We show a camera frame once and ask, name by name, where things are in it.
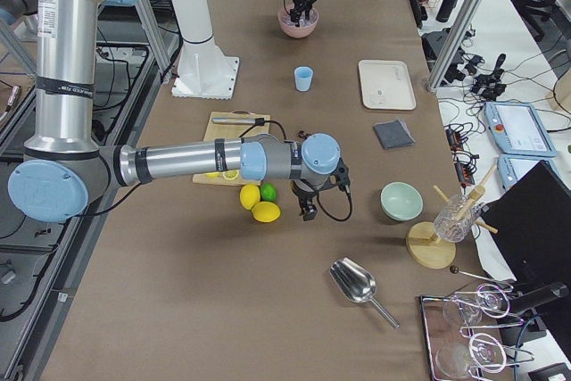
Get wooden cup tree stand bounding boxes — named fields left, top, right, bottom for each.
left=406, top=164, right=498, bottom=269

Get wire wine glass rack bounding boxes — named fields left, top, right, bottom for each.
left=418, top=283, right=534, bottom=380

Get mint green bowl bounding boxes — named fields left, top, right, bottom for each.
left=380, top=182, right=424, bottom=221

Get blue teach pendant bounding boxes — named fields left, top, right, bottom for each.
left=484, top=102, right=557, bottom=158
left=497, top=153, right=559, bottom=191

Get black handled metal knife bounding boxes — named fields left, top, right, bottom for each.
left=211, top=117, right=266, bottom=126

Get yellow lemon front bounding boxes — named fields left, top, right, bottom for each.
left=252, top=201, right=281, bottom=223

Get aluminium frame post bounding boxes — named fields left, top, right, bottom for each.
left=426, top=0, right=482, bottom=93

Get green lime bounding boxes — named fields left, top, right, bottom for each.
left=260, top=183, right=277, bottom=202

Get pink bowl with ice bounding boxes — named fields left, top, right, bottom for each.
left=277, top=4, right=319, bottom=38

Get yellow lemon near lime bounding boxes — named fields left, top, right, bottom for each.
left=239, top=184, right=261, bottom=211

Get wooden cutting board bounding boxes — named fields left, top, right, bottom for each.
left=193, top=111, right=271, bottom=186

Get grey folded cloth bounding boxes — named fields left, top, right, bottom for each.
left=373, top=120, right=415, bottom=149

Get clear textured glass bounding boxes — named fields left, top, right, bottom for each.
left=434, top=195, right=482, bottom=243

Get light blue plastic cup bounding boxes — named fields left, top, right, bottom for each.
left=294, top=66, right=313, bottom=92

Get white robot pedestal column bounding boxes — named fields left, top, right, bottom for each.
left=171, top=0, right=239, bottom=100

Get beige plastic tray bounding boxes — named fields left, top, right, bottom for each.
left=358, top=60, right=417, bottom=111

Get lemon half slice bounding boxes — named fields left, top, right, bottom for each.
left=222, top=170, right=240, bottom=180

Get black monitor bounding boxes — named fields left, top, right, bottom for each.
left=483, top=161, right=570, bottom=286

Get metal ice scoop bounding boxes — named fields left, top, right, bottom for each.
left=329, top=257, right=400, bottom=329

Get dark red cherries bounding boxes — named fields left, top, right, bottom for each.
left=298, top=130, right=311, bottom=139

